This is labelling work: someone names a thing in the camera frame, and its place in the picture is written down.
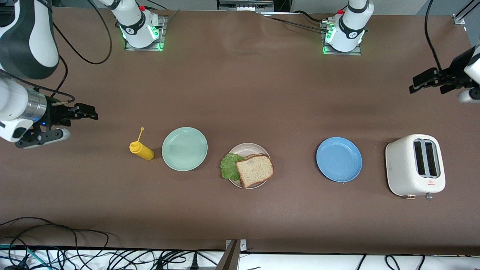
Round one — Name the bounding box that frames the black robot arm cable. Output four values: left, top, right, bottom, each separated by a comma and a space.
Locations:
424, 0, 443, 72
0, 56, 75, 104
51, 0, 113, 64

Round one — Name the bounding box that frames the green lettuce leaf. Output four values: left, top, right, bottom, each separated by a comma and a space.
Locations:
220, 153, 246, 181

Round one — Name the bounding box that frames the blue plate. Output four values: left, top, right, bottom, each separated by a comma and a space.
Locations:
316, 136, 363, 183

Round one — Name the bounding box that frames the mint green plate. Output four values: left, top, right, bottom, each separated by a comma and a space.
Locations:
162, 127, 208, 172

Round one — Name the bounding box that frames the dark metal frame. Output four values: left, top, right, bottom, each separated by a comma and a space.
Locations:
217, 0, 275, 12

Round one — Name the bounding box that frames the aluminium corner frame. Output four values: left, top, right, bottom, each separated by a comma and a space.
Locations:
452, 0, 480, 26

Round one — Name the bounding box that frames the yellow mustard squeeze bottle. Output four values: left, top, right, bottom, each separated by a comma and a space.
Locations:
129, 127, 155, 161

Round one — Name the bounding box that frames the grey metal bracket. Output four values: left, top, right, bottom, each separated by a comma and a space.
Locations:
216, 239, 248, 270

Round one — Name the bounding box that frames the teal loose cable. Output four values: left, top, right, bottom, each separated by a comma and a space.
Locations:
0, 244, 49, 270

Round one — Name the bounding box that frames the black base cable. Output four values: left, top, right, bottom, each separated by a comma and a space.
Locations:
259, 11, 327, 32

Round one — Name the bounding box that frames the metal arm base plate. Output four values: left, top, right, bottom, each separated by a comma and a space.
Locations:
322, 21, 362, 56
124, 15, 166, 51

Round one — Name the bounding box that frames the beige plate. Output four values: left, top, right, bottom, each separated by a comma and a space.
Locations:
224, 142, 272, 189

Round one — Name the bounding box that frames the white two-slot toaster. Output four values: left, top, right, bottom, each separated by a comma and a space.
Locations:
385, 134, 446, 200

